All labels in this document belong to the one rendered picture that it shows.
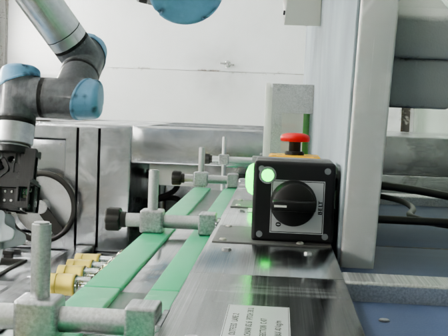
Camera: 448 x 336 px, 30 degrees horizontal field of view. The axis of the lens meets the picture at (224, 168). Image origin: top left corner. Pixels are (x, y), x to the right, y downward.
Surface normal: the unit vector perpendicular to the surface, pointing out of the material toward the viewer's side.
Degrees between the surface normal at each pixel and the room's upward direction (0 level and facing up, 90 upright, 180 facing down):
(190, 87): 90
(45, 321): 90
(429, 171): 90
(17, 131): 118
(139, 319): 90
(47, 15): 108
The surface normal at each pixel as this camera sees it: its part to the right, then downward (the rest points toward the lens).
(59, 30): 0.26, 0.46
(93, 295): 0.04, -1.00
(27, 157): -0.05, -0.19
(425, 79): -0.07, 0.39
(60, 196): -0.07, 0.07
